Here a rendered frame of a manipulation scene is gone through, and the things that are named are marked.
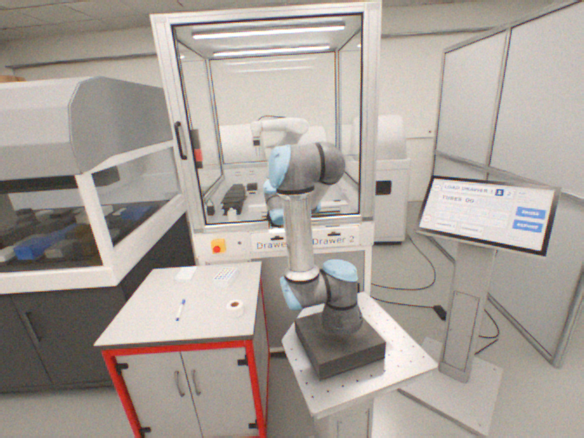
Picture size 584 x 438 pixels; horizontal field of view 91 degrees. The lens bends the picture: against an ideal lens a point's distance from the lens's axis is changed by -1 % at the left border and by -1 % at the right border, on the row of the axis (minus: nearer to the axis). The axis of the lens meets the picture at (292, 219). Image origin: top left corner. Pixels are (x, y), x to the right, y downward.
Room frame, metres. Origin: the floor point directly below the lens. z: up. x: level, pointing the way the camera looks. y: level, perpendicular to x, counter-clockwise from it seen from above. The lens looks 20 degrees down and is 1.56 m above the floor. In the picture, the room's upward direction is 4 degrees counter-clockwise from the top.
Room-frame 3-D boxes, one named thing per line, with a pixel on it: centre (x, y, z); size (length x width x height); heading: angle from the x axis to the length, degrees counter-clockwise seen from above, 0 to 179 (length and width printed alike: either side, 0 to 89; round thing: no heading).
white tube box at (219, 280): (1.31, 0.36, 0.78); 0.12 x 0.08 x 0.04; 166
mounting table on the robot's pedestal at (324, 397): (0.85, -0.17, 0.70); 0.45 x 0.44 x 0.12; 17
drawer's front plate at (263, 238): (1.50, 0.09, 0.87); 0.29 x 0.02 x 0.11; 91
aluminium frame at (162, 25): (1.98, 0.06, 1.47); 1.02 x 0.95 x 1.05; 91
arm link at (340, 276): (0.88, -0.15, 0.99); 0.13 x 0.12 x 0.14; 104
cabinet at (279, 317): (1.98, 0.05, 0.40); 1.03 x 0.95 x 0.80; 91
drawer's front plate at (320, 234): (1.50, -0.23, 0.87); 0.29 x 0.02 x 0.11; 91
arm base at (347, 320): (0.87, -0.16, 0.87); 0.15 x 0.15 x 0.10
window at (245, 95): (1.53, 0.05, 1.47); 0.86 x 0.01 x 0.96; 91
